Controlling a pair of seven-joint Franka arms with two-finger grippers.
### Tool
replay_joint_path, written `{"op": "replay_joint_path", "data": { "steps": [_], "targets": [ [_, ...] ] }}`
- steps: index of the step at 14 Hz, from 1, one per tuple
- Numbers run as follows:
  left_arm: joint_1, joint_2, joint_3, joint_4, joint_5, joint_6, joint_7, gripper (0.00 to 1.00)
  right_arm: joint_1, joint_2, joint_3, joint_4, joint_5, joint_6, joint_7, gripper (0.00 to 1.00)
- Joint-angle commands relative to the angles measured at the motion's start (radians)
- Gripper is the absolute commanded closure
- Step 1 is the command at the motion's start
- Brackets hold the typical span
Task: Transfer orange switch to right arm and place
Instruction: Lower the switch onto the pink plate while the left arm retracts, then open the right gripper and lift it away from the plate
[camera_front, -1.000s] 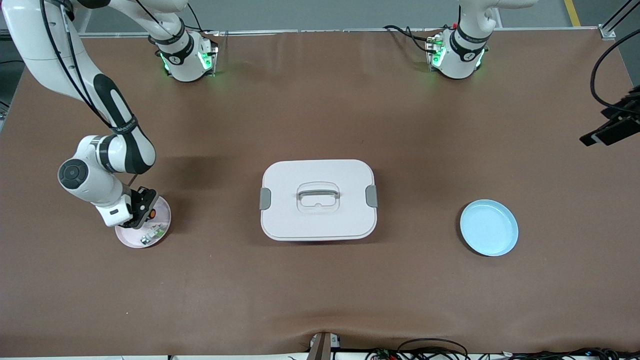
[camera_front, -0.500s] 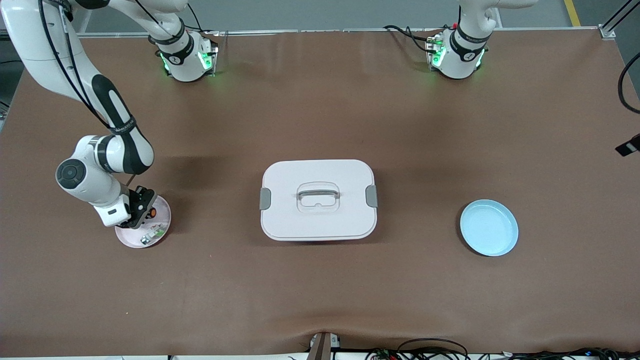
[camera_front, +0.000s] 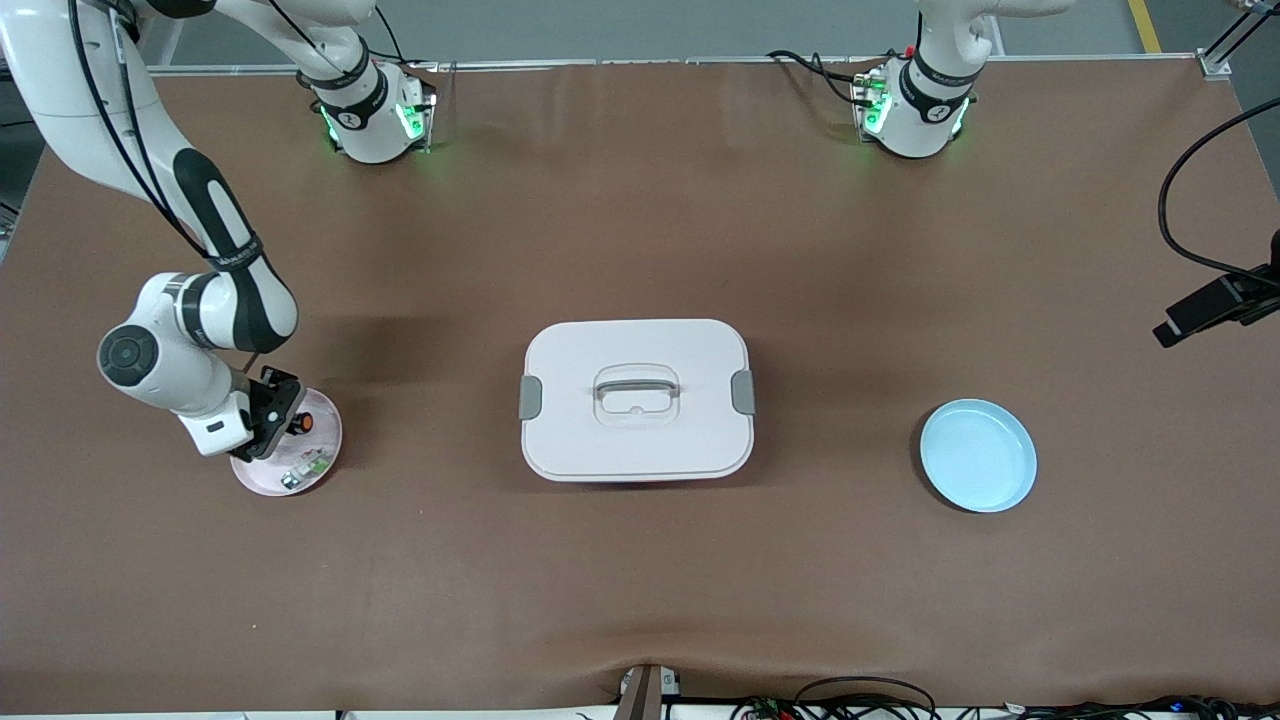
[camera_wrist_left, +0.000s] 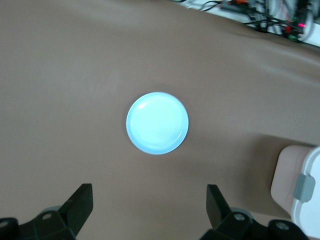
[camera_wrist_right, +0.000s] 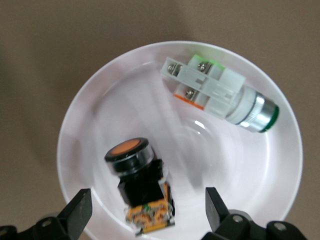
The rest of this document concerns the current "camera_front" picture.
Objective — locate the aluminium frame post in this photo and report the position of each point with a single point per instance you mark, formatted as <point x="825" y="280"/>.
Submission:
<point x="1213" y="66"/>

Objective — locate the light blue round plate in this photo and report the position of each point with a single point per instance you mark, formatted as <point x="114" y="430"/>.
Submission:
<point x="978" y="458"/>

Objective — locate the white lidded storage box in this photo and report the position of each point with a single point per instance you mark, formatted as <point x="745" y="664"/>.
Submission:
<point x="640" y="440"/>

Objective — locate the orange black push-button switch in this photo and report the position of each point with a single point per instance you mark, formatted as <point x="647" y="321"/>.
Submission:
<point x="305" y="423"/>

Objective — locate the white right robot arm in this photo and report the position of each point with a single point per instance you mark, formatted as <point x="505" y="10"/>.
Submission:
<point x="160" y="370"/>

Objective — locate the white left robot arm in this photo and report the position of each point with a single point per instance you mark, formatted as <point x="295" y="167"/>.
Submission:
<point x="920" y="120"/>

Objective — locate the green white switch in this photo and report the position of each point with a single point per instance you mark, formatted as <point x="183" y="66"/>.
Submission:
<point x="308" y="468"/>

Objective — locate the pink round plate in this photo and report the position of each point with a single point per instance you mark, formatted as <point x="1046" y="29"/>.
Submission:
<point x="260" y="480"/>

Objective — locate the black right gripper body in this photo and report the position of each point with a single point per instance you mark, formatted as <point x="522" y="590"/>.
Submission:
<point x="267" y="399"/>

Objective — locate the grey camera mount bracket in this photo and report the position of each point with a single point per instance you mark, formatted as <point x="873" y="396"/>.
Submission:
<point x="640" y="695"/>

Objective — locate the metal table edge rail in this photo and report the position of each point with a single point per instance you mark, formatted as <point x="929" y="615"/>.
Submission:
<point x="600" y="63"/>

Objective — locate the brown table mat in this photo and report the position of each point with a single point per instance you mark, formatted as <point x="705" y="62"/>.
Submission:
<point x="640" y="580"/>

